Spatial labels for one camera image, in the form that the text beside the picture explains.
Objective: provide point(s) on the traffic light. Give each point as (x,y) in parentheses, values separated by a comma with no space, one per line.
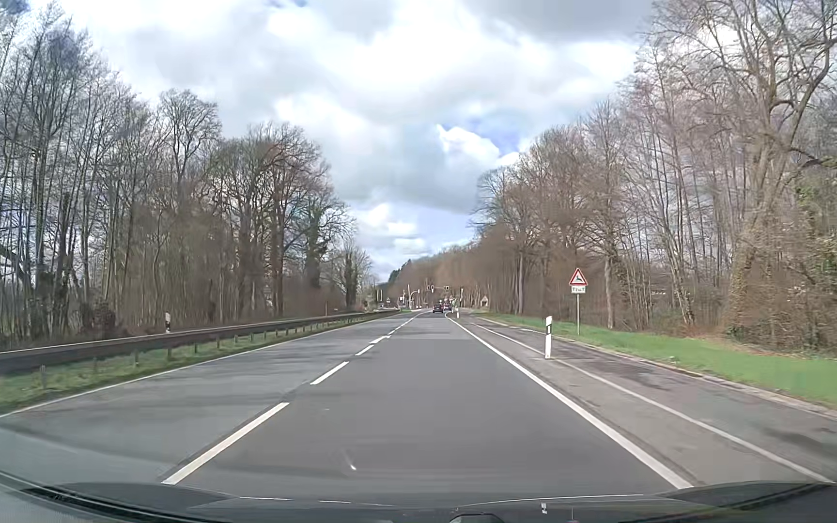
(431,290)

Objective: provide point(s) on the grey asphalt road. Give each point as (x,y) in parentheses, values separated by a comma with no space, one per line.
(418,407)

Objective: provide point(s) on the triangular warning road sign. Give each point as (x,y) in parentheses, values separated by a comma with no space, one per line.
(578,283)

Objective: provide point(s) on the road markings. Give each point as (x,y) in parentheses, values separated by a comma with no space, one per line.
(578,411)

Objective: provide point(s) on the car's own bonnet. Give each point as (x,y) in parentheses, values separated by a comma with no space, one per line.
(418,508)

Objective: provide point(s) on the bare wood behind grass verge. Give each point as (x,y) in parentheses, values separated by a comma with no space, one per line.
(716,218)

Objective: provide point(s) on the grass verge beside wood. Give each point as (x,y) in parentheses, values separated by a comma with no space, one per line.
(753,365)

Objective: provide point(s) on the grey metal guard rail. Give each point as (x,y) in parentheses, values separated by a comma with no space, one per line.
(128,343)

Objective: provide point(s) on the bare wood behind guard rail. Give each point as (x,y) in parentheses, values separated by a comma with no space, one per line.
(99,218)

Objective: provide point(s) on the grass verge beside guard rail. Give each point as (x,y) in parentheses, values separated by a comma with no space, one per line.
(84,375)

